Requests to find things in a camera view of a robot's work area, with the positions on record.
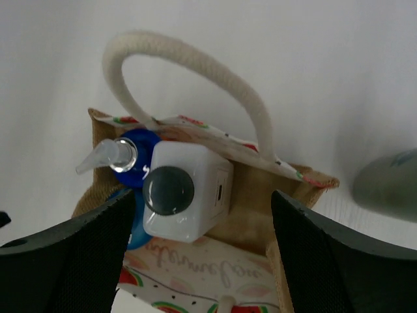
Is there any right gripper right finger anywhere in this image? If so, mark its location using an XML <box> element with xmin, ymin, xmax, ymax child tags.
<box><xmin>271</xmin><ymin>190</ymin><xmax>416</xmax><ymax>312</ymax></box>

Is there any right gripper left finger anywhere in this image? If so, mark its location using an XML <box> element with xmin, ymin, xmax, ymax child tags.
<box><xmin>1</xmin><ymin>191</ymin><xmax>136</xmax><ymax>312</ymax></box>

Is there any watermelon print canvas bag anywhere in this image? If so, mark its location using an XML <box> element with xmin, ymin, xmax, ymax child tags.
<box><xmin>89</xmin><ymin>31</ymin><xmax>339</xmax><ymax>312</ymax></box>

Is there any grey-green bottle beige cap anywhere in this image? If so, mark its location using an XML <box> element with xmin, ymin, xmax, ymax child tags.
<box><xmin>352</xmin><ymin>149</ymin><xmax>416</xmax><ymax>222</ymax></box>

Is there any dark blue pump bottle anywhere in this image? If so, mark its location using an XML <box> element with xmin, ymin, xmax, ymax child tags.
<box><xmin>76</xmin><ymin>128</ymin><xmax>162</xmax><ymax>188</ymax></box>

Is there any white square bottle grey cap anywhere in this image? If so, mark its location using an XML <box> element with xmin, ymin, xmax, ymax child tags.
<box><xmin>142</xmin><ymin>141</ymin><xmax>233</xmax><ymax>243</ymax></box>

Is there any light blue pump bottle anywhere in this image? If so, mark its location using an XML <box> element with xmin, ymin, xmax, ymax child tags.
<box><xmin>127</xmin><ymin>189</ymin><xmax>152</xmax><ymax>250</ymax></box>

